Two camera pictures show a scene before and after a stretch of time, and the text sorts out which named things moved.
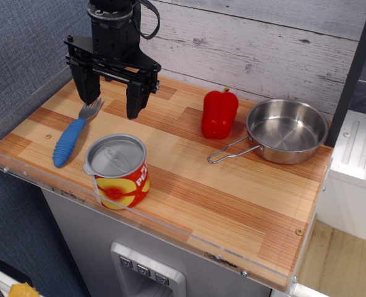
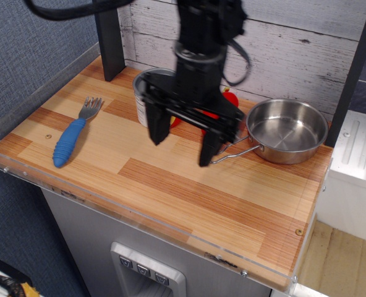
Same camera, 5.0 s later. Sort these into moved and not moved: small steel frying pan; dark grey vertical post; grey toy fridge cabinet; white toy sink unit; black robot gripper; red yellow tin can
Moved: black robot gripper; red yellow tin can
Not moved: white toy sink unit; grey toy fridge cabinet; dark grey vertical post; small steel frying pan
